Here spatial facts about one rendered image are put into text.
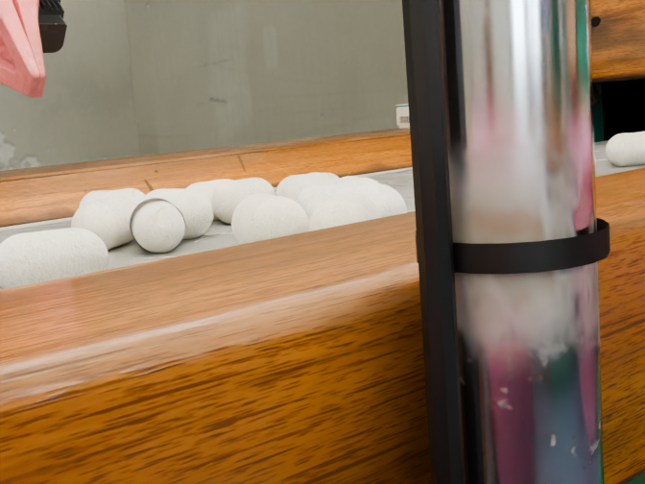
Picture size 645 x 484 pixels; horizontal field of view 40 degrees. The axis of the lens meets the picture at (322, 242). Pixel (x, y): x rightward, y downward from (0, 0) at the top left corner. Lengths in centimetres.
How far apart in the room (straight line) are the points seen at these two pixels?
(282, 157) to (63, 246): 32
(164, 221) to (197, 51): 216
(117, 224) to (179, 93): 222
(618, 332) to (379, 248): 5
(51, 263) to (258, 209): 7
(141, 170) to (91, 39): 218
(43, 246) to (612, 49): 51
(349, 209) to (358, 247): 12
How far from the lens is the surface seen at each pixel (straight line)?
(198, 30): 248
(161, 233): 33
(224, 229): 39
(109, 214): 35
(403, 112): 74
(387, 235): 17
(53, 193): 50
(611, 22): 71
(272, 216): 29
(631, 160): 55
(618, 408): 18
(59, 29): 54
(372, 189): 31
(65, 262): 27
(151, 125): 269
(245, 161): 56
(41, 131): 261
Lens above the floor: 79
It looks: 9 degrees down
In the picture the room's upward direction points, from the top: 4 degrees counter-clockwise
